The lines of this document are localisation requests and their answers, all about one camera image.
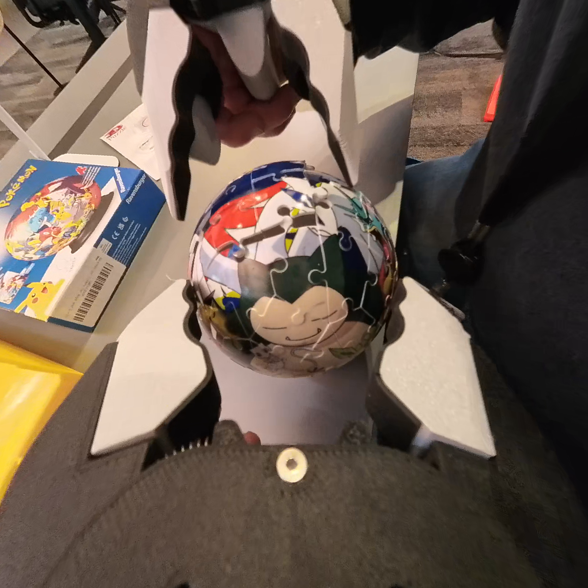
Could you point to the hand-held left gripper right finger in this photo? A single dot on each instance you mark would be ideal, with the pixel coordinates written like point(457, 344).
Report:
point(432, 367)

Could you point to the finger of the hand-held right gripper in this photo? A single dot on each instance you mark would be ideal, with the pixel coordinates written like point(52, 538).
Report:
point(158, 101)
point(347, 115)

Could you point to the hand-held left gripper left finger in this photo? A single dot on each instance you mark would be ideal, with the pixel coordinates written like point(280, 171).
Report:
point(151, 381)

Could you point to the colourful cartoon puzzle ball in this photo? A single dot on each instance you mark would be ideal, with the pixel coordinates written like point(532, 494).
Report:
point(294, 271)

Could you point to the blue puzzle box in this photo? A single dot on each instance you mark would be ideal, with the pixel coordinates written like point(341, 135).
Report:
point(78, 239)

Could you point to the person's right hand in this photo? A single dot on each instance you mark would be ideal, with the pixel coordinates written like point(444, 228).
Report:
point(257, 119)

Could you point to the white paper leaflet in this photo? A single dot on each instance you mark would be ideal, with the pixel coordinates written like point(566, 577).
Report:
point(133, 138)

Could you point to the black round knob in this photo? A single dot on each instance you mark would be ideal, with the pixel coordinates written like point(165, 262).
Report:
point(461, 262)

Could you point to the yellow plastic bin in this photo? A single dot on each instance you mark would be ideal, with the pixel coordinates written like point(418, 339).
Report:
point(32, 404)

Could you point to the black chair base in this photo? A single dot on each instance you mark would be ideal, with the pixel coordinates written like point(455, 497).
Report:
point(69, 18)

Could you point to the person's blue jeans leg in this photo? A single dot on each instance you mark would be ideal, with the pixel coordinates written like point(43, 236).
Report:
point(441, 202)

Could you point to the orange object on carpet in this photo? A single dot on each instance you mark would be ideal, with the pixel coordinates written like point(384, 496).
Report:
point(494, 99)

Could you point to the person in dark clothes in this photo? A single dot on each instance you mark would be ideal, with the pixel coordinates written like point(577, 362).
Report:
point(537, 206)

